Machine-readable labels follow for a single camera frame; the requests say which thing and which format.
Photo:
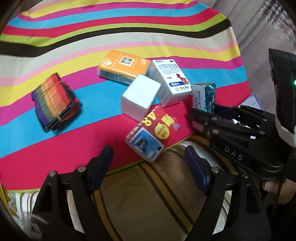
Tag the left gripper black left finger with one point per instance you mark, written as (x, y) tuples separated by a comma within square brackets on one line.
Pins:
[(64, 207)]

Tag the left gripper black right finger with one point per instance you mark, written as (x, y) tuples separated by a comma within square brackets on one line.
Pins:
[(233, 209)]

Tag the teal foil box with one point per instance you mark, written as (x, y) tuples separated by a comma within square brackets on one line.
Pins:
[(204, 96)]

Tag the white blue medicine box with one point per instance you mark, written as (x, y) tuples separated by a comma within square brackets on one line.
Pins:
[(175, 86)]

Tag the red yellow blue box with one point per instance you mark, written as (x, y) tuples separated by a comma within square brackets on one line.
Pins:
[(152, 134)]

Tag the small white cube box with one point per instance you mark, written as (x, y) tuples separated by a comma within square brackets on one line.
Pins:
[(139, 96)]

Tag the orange tissue pack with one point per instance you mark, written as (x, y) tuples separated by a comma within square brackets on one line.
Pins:
[(122, 67)]

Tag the person right hand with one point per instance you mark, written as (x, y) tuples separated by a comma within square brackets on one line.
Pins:
[(287, 190)]

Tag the purple storage box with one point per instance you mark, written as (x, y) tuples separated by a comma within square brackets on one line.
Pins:
[(252, 101)]

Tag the rainbow striped cloth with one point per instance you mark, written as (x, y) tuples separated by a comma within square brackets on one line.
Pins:
[(71, 38)]

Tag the black camera with green light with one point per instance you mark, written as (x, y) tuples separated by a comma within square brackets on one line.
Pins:
[(283, 75)]

